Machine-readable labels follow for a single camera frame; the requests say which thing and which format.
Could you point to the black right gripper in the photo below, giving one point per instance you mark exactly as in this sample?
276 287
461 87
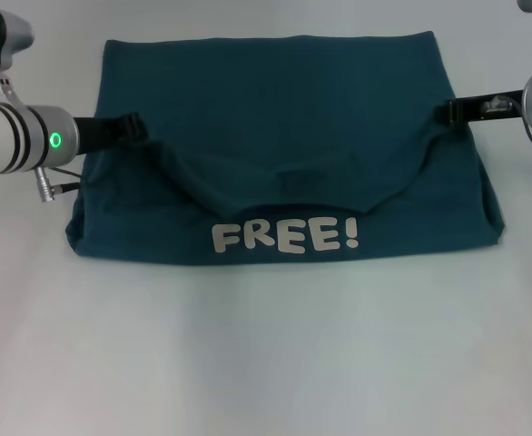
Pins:
475 113

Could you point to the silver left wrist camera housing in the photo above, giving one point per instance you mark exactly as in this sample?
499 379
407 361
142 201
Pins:
16 32

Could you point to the blue shirt with FREE print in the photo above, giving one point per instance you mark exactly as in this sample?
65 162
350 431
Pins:
293 136

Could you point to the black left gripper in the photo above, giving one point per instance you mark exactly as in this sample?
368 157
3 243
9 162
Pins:
98 134

